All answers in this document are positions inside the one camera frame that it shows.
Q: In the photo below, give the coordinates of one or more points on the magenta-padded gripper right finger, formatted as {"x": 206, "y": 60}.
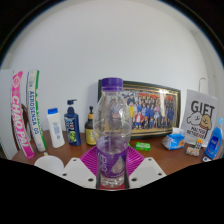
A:
{"x": 146, "y": 171}

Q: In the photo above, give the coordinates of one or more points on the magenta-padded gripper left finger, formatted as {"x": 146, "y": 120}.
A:
{"x": 78, "y": 173}

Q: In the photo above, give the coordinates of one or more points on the clear bottle with purple label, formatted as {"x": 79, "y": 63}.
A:
{"x": 111, "y": 160}

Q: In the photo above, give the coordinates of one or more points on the small green packet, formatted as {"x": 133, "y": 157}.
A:
{"x": 142, "y": 146}

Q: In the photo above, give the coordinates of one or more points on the blue and white tissue pack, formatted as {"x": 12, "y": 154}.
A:
{"x": 173, "y": 141}

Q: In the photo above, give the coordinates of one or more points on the amber pump bottle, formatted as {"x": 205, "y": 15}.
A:
{"x": 90, "y": 133}

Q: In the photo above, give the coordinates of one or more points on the dark blue pump bottle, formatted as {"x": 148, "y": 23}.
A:
{"x": 72, "y": 128}

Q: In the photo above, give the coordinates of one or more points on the white bottle with blue cap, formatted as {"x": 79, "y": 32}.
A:
{"x": 56, "y": 130}

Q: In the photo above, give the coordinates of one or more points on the small beige patterned box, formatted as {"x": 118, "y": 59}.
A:
{"x": 192, "y": 151}

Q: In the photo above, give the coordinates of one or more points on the small striped packet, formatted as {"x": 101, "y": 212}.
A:
{"x": 198, "y": 143}

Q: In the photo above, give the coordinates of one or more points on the white remote control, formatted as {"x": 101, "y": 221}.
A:
{"x": 206, "y": 159}

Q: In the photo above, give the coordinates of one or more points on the framed group photo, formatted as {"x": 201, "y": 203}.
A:
{"x": 153, "y": 110}

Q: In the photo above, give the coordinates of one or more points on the blue detergent bottle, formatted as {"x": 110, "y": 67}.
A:
{"x": 214, "y": 143}

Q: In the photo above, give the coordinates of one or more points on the white paper gift bag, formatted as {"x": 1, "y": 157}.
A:
{"x": 200, "y": 113}

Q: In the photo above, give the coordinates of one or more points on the pink and white tube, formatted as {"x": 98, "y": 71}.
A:
{"x": 20, "y": 116}

